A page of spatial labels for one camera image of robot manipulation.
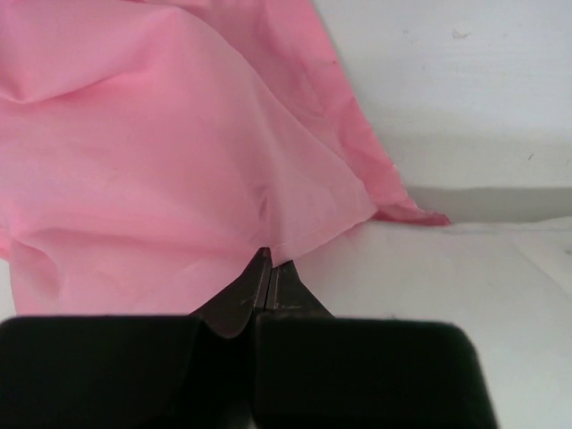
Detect pink pillowcase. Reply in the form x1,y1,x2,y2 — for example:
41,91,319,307
1,1,448,315

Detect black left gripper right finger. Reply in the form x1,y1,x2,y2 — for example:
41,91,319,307
252,263,494,428

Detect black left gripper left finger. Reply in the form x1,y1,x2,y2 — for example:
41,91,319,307
1,248,272,428

